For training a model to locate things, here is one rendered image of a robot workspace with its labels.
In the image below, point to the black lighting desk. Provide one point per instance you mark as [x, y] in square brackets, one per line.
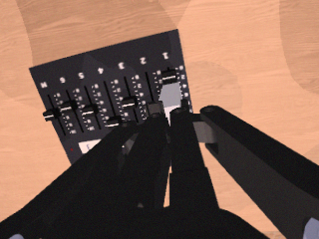
[111, 84]

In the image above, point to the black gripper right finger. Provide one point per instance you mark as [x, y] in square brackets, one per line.
[282, 183]

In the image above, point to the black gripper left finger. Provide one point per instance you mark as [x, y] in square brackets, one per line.
[127, 181]

